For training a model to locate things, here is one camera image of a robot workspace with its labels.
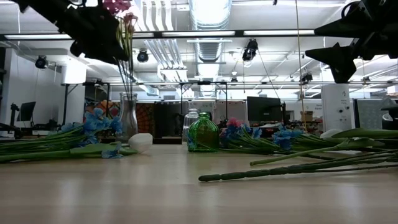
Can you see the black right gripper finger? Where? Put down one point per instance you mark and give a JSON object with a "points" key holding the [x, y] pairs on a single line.
{"points": [[342, 29], [340, 59]]}

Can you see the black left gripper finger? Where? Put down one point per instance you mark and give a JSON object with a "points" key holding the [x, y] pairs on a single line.
{"points": [[99, 43]]}

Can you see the pink artificial flower bunch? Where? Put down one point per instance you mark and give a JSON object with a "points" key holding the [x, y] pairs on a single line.
{"points": [[130, 18], [234, 122], [248, 173]]}

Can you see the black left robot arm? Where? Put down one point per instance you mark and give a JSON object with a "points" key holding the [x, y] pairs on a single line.
{"points": [[40, 7]]}

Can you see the tall clear glass vase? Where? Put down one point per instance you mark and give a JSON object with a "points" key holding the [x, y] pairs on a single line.
{"points": [[128, 121]]}

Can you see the green ribbed glass vase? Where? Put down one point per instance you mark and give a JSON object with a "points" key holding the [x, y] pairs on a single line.
{"points": [[203, 133]]}

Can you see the black overhead beam with lights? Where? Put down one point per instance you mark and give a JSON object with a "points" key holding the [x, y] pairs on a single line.
{"points": [[155, 33]]}

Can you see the grey partition panel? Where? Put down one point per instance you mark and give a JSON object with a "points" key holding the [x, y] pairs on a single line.
{"points": [[368, 115]]}

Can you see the orange blue patterned tapestry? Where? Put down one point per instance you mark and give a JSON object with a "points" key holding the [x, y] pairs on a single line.
{"points": [[105, 107]]}

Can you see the cardboard box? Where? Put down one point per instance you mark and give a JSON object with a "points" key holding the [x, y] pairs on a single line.
{"points": [[308, 116]]}

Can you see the black office chair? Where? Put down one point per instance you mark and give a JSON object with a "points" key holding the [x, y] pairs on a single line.
{"points": [[391, 119]]}

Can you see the orange brown patterned tapestry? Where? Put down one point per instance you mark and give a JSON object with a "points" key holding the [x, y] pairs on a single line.
{"points": [[145, 119]]}

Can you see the large black monitor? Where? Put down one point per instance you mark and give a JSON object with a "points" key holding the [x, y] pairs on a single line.
{"points": [[264, 109]]}

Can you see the small black monitor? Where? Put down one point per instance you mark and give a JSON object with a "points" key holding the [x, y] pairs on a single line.
{"points": [[26, 111]]}

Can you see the black cabinet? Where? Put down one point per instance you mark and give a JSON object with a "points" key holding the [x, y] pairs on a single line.
{"points": [[168, 119]]}

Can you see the small clear glass jar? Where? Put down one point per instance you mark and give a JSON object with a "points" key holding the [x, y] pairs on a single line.
{"points": [[190, 119]]}

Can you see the black metal frame stand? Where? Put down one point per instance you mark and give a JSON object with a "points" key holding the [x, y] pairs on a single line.
{"points": [[107, 93]]}

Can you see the black aluminium frame rail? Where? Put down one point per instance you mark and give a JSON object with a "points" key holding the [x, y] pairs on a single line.
{"points": [[168, 140]]}

